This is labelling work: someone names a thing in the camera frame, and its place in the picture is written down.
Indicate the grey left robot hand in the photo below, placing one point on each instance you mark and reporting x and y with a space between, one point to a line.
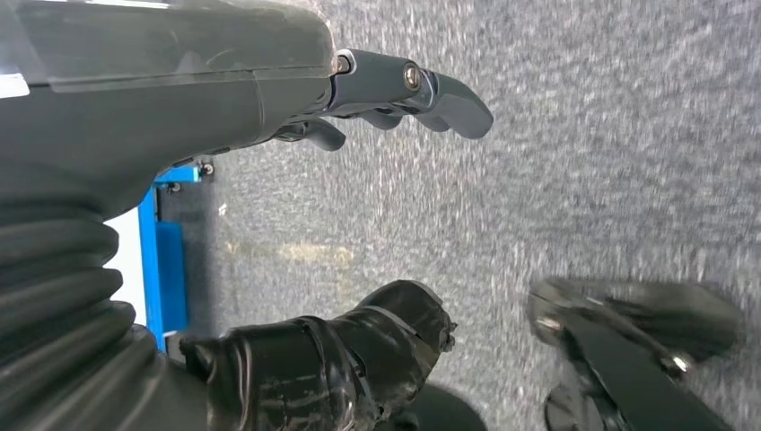
148 101

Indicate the blue metal shelf rack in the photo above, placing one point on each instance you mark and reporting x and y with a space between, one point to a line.
163 268

